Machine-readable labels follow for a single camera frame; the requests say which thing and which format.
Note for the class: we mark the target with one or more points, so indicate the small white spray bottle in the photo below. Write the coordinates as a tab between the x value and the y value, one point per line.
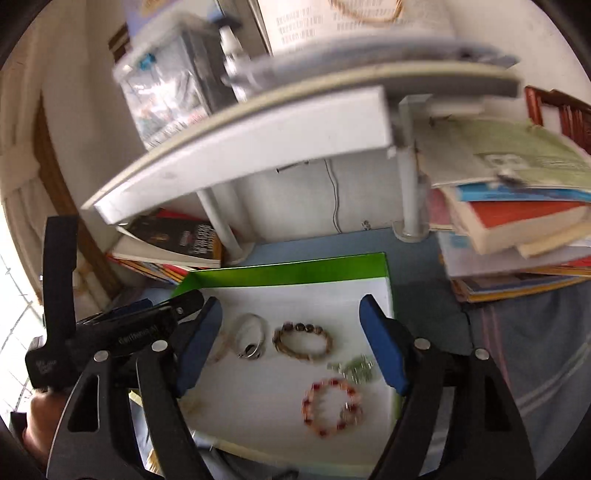
236	60

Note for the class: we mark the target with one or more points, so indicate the stack of books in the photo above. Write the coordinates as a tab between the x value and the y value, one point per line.
167	245
510	203

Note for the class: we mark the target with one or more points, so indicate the white bed desk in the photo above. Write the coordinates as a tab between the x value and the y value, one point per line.
338	113

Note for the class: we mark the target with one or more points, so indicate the person's left hand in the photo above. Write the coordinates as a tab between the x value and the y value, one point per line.
43	418

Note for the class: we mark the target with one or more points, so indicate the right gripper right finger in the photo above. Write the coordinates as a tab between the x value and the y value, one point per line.
392	345

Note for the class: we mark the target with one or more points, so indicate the white paper bag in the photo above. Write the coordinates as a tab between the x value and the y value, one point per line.
291	24

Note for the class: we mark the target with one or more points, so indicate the clear marker pen box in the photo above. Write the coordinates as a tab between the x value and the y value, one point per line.
173	78

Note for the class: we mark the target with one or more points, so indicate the beige curtain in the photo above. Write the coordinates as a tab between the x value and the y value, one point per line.
24	197

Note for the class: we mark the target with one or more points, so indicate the dark wooden headboard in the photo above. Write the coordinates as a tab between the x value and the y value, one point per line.
574	114

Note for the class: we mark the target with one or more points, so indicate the green cardboard box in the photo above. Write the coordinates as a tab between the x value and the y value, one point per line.
254	409

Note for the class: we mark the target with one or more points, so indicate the silver metal bangle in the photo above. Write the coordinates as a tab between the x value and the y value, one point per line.
248	336

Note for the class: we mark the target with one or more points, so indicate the left stack of books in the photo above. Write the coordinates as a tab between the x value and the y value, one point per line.
167	245

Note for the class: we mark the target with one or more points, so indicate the right stack of books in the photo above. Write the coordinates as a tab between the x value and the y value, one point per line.
510	203

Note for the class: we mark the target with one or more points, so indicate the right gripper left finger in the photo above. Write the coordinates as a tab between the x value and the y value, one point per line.
197	339

